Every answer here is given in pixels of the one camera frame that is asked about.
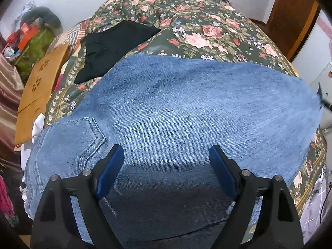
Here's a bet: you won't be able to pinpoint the wooden folding table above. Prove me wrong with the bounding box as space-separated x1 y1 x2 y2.
14 43 72 146

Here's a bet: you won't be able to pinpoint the white cloth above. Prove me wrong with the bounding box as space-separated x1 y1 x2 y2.
21 113 44 182

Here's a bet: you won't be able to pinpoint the green cloth covered cabinet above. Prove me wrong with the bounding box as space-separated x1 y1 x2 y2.
12 27 56 79

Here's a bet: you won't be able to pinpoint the orange striped quilt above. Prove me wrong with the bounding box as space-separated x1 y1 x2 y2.
53 18 96 57

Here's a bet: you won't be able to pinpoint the floral bed blanket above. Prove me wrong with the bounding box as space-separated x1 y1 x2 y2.
44 0 327 239

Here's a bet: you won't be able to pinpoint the white printed garment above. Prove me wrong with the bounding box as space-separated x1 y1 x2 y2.
298 161 330 239

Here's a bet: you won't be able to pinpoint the grey long pillow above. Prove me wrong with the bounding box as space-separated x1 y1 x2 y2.
21 6 61 28

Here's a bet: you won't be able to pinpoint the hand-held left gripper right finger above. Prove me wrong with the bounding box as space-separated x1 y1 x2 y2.
209 144 304 249

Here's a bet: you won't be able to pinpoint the striped brown curtain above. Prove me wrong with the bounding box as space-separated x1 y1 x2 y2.
0 36 25 187

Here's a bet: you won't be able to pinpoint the red box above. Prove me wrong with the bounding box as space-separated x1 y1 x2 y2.
7 23 38 50

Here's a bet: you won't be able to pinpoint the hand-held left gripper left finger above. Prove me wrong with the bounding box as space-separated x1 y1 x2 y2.
31 144 125 249

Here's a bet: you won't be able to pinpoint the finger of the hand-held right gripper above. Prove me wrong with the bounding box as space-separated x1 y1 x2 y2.
317 82 332 111

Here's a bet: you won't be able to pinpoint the blue jeans pants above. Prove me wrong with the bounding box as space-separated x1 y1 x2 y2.
23 53 325 244

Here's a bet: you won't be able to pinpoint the wooden door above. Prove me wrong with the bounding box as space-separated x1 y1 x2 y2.
267 0 321 63

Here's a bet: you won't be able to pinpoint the grey clothes pile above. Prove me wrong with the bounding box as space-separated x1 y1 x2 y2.
16 2 37 18

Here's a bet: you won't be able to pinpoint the magenta cloth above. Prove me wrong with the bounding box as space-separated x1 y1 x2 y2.
0 175 16 220

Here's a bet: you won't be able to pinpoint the black garment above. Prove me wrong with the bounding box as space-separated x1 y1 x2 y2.
75 20 161 85

